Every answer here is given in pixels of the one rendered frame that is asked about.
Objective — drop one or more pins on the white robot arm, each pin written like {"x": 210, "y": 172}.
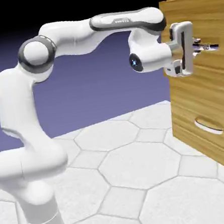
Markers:
{"x": 16, "y": 102}

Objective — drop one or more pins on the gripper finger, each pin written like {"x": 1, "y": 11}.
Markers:
{"x": 196, "y": 40}
{"x": 195, "y": 52}

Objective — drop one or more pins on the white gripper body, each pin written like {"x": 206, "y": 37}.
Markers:
{"x": 187, "y": 37}

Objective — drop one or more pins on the light wood cabinet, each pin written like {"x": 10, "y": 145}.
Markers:
{"x": 218, "y": 91}

